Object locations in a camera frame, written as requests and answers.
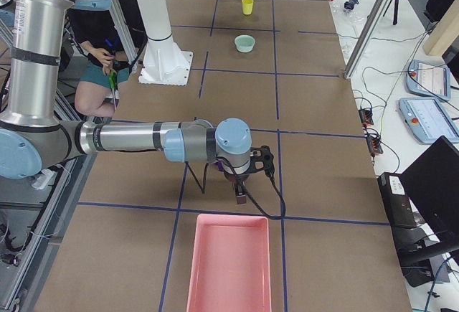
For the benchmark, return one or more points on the teach pendant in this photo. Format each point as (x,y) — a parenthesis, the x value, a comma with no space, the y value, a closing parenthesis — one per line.
(427,119)
(429,80)

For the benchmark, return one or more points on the black monitor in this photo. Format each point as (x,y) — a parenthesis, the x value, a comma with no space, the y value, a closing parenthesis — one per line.
(431,182)

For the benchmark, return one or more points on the mint green bowl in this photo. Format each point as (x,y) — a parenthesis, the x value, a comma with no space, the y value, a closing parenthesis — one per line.
(244,43)

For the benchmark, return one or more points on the far orange black connector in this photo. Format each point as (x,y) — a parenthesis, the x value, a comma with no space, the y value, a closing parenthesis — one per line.
(366,117)

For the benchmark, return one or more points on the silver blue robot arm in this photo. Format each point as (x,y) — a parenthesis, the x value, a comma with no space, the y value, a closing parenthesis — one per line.
(32,138)

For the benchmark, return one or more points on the aluminium frame post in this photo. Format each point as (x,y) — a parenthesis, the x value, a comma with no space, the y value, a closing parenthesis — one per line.
(364,38)

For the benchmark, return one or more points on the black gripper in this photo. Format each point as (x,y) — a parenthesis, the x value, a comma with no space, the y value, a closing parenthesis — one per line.
(234,178)

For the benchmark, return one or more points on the far teach pendant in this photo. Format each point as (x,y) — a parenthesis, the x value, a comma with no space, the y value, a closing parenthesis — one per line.
(429,80)

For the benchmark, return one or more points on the purple microfiber cloth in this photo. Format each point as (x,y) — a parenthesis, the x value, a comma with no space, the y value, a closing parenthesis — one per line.
(219,166)

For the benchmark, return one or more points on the dark blue handheld tool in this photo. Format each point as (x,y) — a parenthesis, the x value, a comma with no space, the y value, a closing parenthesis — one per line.
(350,4)

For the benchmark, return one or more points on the white camera stand column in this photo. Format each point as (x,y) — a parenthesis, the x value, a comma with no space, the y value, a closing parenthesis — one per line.
(164,63)

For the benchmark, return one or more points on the black computer box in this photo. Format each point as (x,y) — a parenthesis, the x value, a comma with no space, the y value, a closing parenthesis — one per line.
(396,203)

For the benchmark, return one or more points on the near teach pendant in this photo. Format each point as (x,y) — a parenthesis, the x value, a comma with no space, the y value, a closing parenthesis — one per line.
(427,119)

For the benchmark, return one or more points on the white power strip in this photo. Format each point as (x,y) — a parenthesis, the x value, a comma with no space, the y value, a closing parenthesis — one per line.
(42,179)

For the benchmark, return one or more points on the seated person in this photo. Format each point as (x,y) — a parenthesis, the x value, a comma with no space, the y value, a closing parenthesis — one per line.
(96,34)

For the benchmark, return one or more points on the black small tripod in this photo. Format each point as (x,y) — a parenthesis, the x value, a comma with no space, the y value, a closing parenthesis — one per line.
(395,4)

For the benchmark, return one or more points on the orange black connector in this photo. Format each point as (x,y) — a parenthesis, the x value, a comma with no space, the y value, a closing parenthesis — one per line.
(374,145)
(366,117)

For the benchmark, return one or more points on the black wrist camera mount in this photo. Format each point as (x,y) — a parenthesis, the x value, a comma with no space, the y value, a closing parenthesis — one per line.
(261,159)

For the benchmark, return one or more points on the pink plastic bin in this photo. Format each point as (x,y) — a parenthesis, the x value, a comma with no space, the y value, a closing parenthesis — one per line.
(230,268)

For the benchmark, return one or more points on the green handled grabber tool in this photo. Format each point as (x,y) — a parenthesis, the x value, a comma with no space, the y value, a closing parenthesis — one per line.
(112,78)

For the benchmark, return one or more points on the near orange black connector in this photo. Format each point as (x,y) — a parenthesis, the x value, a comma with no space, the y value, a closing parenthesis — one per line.
(374,145)

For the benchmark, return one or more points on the wooden board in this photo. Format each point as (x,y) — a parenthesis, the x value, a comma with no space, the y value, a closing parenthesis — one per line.
(445,33)

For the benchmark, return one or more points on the yellow plastic cup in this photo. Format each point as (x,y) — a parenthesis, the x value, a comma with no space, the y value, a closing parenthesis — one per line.
(247,7)

